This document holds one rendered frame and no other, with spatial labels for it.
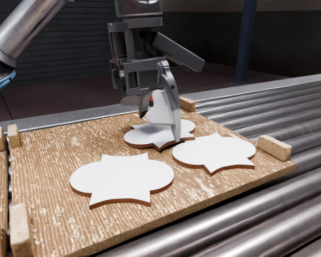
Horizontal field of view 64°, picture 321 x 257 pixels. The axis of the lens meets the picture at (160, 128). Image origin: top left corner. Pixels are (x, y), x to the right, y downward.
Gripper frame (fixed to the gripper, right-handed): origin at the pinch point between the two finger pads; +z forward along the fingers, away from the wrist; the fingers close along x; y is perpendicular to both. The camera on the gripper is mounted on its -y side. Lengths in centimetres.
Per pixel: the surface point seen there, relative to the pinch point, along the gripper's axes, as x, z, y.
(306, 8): -288, -20, -466
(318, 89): -11, 7, -69
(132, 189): 14.2, 0.9, 12.1
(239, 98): -16.7, 5.1, -37.5
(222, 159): 13.8, 1.8, -3.8
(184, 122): -0.5, 0.4, -5.9
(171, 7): -513, -46, -314
